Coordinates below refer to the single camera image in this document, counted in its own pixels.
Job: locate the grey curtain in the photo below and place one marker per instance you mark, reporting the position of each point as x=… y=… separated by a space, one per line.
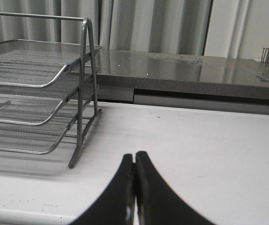
x=224 y=28

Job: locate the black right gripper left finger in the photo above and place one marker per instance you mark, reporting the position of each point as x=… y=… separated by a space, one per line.
x=116 y=204

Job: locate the mesh tray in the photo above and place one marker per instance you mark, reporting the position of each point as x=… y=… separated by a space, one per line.
x=41 y=139
x=36 y=106
x=36 y=64

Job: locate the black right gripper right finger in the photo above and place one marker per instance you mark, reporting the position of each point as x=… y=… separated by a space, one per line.
x=157 y=203

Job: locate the grey stone counter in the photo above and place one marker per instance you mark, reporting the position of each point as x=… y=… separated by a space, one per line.
x=205 y=75

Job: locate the grey metal rack frame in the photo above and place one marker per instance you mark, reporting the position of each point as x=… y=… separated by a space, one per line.
x=84 y=106

